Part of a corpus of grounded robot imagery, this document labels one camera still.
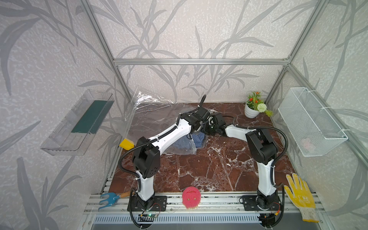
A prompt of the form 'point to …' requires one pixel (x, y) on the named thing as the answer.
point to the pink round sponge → (191, 197)
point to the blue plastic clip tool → (112, 199)
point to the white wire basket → (315, 130)
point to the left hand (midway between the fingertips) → (192, 126)
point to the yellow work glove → (302, 197)
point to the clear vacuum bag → (152, 114)
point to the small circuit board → (151, 215)
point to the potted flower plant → (254, 106)
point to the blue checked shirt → (188, 143)
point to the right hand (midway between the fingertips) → (198, 129)
